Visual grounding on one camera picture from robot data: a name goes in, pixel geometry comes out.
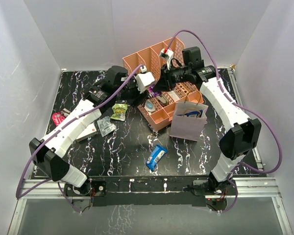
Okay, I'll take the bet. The green sour candy bag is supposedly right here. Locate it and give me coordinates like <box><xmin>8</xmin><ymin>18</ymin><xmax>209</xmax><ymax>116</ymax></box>
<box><xmin>111</xmin><ymin>104</ymin><xmax>128</xmax><ymax>121</ymax></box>

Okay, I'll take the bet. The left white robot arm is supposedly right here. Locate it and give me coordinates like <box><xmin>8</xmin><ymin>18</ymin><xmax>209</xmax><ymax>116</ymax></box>
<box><xmin>29</xmin><ymin>66</ymin><xmax>155</xmax><ymax>195</ymax></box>

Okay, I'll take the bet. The blue Oreo cookie pack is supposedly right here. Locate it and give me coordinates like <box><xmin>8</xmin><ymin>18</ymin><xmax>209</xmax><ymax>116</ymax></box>
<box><xmin>146</xmin><ymin>145</ymin><xmax>168</xmax><ymax>171</ymax></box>

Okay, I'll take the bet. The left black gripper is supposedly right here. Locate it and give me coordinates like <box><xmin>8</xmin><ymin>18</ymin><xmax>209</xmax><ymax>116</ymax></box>
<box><xmin>115</xmin><ymin>75</ymin><xmax>149</xmax><ymax>108</ymax></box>

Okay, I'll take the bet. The silver foil snack packet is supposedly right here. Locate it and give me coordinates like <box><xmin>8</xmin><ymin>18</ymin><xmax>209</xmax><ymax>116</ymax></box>
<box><xmin>97</xmin><ymin>117</ymin><xmax>117</xmax><ymax>137</ymax></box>

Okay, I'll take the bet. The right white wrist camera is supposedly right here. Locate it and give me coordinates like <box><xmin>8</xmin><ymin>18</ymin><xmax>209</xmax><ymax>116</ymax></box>
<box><xmin>159</xmin><ymin>48</ymin><xmax>174</xmax><ymax>70</ymax></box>

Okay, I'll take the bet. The black front mounting rail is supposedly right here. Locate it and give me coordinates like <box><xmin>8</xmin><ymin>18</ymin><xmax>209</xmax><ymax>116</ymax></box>
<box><xmin>64</xmin><ymin>176</ymin><xmax>236</xmax><ymax>207</ymax></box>

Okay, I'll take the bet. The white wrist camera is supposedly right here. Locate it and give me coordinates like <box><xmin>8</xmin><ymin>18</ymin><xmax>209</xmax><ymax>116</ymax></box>
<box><xmin>159</xmin><ymin>48</ymin><xmax>174</xmax><ymax>70</ymax></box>
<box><xmin>135</xmin><ymin>65</ymin><xmax>155</xmax><ymax>94</ymax></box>

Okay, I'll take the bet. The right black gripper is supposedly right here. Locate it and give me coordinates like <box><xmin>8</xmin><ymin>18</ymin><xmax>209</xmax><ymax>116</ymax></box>
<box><xmin>152</xmin><ymin>63</ymin><xmax>192</xmax><ymax>92</ymax></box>

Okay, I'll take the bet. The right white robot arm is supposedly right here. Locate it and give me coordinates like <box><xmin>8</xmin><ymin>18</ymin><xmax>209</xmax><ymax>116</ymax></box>
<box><xmin>154</xmin><ymin>47</ymin><xmax>262</xmax><ymax>194</ymax></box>

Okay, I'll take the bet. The pink candy packet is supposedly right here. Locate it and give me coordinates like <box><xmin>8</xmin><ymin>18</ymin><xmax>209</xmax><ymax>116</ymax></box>
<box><xmin>51</xmin><ymin>113</ymin><xmax>66</xmax><ymax>126</ymax></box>

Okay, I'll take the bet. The white paper staples box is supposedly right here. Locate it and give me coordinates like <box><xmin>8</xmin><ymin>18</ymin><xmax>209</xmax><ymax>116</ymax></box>
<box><xmin>168</xmin><ymin>91</ymin><xmax>181</xmax><ymax>101</ymax></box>

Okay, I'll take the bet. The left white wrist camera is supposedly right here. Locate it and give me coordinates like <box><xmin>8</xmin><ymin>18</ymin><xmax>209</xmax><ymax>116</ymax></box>
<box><xmin>135</xmin><ymin>65</ymin><xmax>155</xmax><ymax>94</ymax></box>

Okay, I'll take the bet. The grey stapler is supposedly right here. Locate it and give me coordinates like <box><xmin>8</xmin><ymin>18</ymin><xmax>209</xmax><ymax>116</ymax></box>
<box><xmin>156</xmin><ymin>95</ymin><xmax>170</xmax><ymax>107</ymax></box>

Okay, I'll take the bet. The pink plastic desk organizer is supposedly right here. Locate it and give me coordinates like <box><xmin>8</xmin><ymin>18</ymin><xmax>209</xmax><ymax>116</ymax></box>
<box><xmin>122</xmin><ymin>38</ymin><xmax>204</xmax><ymax>131</ymax></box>

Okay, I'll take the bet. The white rectangular snack box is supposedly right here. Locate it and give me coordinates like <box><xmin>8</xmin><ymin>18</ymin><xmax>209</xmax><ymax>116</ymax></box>
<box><xmin>76</xmin><ymin>123</ymin><xmax>98</xmax><ymax>142</ymax></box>

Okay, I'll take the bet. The blue correction tape blister pack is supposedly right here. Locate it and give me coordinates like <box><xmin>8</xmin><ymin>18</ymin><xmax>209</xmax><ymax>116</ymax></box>
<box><xmin>144</xmin><ymin>99</ymin><xmax>156</xmax><ymax>114</ymax></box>

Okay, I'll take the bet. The purple M&M's packet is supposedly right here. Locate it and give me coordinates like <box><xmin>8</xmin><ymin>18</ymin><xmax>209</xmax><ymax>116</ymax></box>
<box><xmin>148</xmin><ymin>85</ymin><xmax>162</xmax><ymax>98</ymax></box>

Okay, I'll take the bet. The blue Burts chips bag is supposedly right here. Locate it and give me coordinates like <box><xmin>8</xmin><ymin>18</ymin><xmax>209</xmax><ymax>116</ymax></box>
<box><xmin>178</xmin><ymin>110</ymin><xmax>203</xmax><ymax>118</ymax></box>

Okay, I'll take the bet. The lilac paper bag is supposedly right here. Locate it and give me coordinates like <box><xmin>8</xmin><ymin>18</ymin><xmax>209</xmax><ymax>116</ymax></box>
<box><xmin>170</xmin><ymin>101</ymin><xmax>208</xmax><ymax>141</ymax></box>

